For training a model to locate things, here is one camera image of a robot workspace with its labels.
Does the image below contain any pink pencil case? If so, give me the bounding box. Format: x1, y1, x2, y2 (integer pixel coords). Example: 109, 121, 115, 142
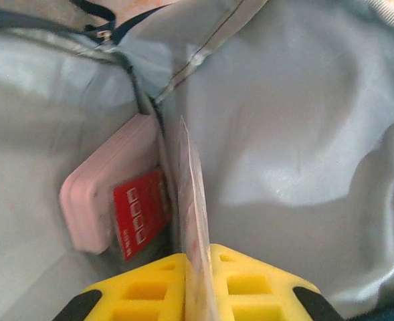
58, 113, 161, 255

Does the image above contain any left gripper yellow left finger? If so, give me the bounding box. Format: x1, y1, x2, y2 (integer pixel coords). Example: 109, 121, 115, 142
51, 253, 188, 321

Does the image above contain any red card pack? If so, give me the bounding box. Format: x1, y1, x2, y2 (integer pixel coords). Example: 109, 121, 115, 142
112, 169, 173, 261

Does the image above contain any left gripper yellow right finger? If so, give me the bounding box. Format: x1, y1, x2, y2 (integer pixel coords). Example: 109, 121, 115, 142
209, 243, 345, 321

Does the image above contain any navy blue student backpack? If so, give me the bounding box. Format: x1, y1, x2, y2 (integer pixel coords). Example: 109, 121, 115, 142
0, 0, 394, 321

